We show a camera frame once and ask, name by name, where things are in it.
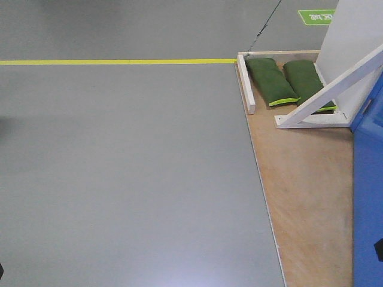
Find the blue door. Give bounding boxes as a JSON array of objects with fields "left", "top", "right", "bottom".
[{"left": 353, "top": 86, "right": 382, "bottom": 286}]

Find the green sandbag left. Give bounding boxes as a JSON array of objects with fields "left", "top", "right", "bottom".
[{"left": 245, "top": 58, "right": 299, "bottom": 107}]

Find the green sandbag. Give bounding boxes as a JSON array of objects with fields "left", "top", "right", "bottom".
[
  {"left": 283, "top": 60, "right": 324, "bottom": 106},
  {"left": 245, "top": 58, "right": 299, "bottom": 107}
]

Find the yellow floor tape line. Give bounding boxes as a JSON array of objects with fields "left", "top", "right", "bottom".
[{"left": 1, "top": 58, "right": 236, "bottom": 66}]

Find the white diagonal wooden brace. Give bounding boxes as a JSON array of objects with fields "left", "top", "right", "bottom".
[{"left": 275, "top": 45, "right": 382, "bottom": 129}]

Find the plywood base platform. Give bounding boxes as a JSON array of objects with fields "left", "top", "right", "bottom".
[{"left": 247, "top": 83, "right": 353, "bottom": 286}]

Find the green sandbag right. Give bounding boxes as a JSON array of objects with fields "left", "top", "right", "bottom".
[{"left": 283, "top": 60, "right": 324, "bottom": 106}]

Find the green floor sign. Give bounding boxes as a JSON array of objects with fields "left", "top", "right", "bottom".
[{"left": 297, "top": 9, "right": 335, "bottom": 26}]

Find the black robot part right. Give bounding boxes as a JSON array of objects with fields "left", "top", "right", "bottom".
[{"left": 373, "top": 239, "right": 383, "bottom": 262}]

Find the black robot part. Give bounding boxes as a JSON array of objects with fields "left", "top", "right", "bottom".
[
  {"left": 0, "top": 264, "right": 4, "bottom": 279},
  {"left": 373, "top": 239, "right": 383, "bottom": 262}
]

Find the black robot part left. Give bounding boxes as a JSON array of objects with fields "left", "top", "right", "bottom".
[{"left": 0, "top": 264, "right": 4, "bottom": 279}]

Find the white wooden border frame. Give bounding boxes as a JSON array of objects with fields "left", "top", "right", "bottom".
[{"left": 235, "top": 50, "right": 320, "bottom": 115}]

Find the dark tension rope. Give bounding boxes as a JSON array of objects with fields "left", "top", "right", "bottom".
[{"left": 248, "top": 0, "right": 282, "bottom": 52}]

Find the white wall panel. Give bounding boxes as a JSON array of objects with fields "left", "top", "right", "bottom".
[{"left": 317, "top": 0, "right": 382, "bottom": 121}]

